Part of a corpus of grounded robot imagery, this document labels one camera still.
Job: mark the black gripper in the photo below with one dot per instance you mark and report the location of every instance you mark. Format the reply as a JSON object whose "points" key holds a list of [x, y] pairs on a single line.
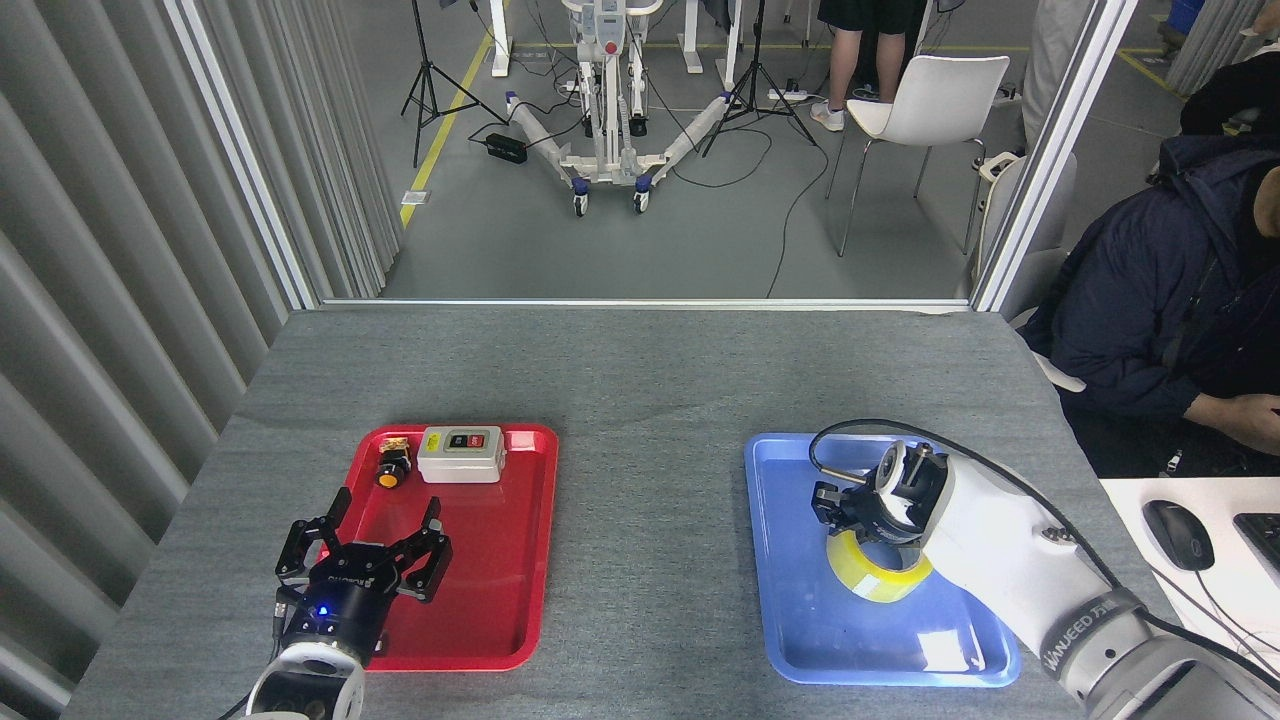
{"points": [[850, 510], [350, 600]]}

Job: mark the black garment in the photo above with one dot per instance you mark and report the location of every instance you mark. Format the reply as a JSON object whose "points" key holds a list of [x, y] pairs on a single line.
{"points": [[1230, 95]]}

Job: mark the grey white office chair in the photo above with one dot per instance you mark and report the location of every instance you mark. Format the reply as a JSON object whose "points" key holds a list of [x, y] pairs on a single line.
{"points": [[1045, 275]]}

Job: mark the silver post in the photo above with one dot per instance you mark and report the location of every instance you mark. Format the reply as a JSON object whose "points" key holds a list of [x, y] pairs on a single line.
{"points": [[243, 160], [1056, 150]]}

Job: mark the seated person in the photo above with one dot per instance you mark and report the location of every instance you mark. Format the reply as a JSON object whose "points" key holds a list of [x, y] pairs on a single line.
{"points": [[1130, 300]]}

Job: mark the white desk leg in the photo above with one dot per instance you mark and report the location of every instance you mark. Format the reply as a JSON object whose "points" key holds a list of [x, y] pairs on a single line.
{"points": [[690, 40], [497, 40], [733, 50]]}

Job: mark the person's hand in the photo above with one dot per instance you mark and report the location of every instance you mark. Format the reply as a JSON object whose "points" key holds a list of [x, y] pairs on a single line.
{"points": [[1255, 425]]}

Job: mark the black power adapter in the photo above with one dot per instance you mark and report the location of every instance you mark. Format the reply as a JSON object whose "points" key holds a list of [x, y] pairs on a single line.
{"points": [[506, 149]]}

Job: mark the white desk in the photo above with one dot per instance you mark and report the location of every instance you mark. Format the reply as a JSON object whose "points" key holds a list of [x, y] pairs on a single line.
{"points": [[1222, 590]]}

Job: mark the standing person with bare legs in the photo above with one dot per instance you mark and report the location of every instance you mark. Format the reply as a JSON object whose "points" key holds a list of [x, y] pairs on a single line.
{"points": [[845, 50]]}

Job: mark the blue plastic tray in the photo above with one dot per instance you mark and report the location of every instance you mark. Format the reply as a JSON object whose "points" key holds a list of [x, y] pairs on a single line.
{"points": [[790, 600]]}

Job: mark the black tripod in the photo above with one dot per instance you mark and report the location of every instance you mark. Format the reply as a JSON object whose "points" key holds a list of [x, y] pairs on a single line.
{"points": [[430, 72], [757, 50]]}

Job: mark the standing person in grey trousers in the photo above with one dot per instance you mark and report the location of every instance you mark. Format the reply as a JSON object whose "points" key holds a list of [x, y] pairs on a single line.
{"points": [[1045, 60]]}

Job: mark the black keyboard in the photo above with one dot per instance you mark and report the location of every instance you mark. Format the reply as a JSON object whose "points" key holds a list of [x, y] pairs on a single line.
{"points": [[1262, 540]]}

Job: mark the yellow tape roll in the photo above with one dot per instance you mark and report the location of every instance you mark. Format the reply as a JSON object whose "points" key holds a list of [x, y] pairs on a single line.
{"points": [[880, 585]]}

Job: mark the silver rail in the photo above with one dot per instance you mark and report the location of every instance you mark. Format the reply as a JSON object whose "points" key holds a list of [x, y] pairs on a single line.
{"points": [[640, 303]]}

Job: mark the white stand on wheels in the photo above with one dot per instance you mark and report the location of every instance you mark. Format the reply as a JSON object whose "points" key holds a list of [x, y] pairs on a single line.
{"points": [[607, 150]]}

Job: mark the black computer mouse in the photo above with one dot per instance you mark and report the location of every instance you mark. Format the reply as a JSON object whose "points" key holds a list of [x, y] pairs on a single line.
{"points": [[1178, 535]]}

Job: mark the white floor plate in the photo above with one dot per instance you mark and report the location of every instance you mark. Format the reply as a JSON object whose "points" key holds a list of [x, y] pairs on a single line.
{"points": [[415, 198]]}

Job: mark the red plastic tray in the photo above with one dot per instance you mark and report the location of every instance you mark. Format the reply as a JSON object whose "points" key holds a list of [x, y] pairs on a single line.
{"points": [[490, 560]]}

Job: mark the white power strip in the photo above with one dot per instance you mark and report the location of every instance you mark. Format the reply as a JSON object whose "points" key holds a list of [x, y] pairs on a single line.
{"points": [[787, 95]]}

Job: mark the white chair with metal legs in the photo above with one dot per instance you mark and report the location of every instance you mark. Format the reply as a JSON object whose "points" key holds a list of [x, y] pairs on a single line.
{"points": [[940, 95]]}

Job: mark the yellow push button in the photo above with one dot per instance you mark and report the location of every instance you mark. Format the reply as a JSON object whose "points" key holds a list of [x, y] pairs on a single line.
{"points": [[390, 475]]}

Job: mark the blue bin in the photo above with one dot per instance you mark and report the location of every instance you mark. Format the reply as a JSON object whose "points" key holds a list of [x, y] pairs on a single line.
{"points": [[1185, 12]]}

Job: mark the grey switch box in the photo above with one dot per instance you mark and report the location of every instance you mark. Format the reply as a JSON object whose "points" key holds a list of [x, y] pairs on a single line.
{"points": [[460, 462]]}

